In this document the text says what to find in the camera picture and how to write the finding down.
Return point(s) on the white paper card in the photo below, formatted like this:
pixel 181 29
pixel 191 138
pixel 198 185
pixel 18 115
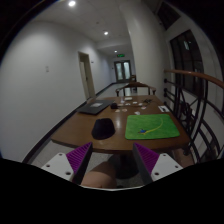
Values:
pixel 163 109

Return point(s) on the double glass door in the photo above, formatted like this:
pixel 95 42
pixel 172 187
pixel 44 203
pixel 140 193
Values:
pixel 122 70

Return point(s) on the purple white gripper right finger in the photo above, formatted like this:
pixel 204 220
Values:
pixel 153 166

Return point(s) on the black computer mouse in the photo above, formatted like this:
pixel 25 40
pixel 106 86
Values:
pixel 103 129

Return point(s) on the white side door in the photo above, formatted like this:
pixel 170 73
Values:
pixel 86 74

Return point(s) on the small black box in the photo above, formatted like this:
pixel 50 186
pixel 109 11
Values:
pixel 114 106

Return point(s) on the wooden chair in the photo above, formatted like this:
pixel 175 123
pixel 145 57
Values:
pixel 132 87

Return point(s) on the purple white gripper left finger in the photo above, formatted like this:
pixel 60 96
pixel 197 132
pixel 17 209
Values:
pixel 71 166

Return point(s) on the curved wooden railing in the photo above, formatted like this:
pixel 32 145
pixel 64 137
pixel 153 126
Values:
pixel 197 102

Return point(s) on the dark grey closed laptop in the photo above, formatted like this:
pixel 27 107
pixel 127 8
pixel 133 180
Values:
pixel 95 107

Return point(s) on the green exit sign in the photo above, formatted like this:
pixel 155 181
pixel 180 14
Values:
pixel 120 55

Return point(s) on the green mouse pad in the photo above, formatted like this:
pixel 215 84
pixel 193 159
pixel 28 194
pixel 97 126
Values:
pixel 150 127

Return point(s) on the dark framed window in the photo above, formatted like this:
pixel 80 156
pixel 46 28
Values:
pixel 187 57

